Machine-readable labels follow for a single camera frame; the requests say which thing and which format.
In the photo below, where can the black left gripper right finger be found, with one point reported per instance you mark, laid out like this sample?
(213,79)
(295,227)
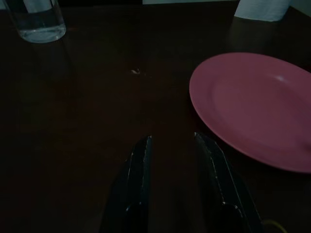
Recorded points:
(218,189)

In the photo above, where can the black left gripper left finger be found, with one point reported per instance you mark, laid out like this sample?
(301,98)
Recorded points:
(132,189)

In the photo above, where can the small yellow rubber band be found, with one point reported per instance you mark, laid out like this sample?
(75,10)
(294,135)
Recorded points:
(273,220)

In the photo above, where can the pink plate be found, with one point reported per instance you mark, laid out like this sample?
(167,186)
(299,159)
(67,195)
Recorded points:
(255,109)

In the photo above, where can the white paper towel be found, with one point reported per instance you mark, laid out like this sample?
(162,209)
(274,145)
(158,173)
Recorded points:
(260,9)

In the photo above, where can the clear drinking glass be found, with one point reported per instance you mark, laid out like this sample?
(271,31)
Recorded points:
(41,26)

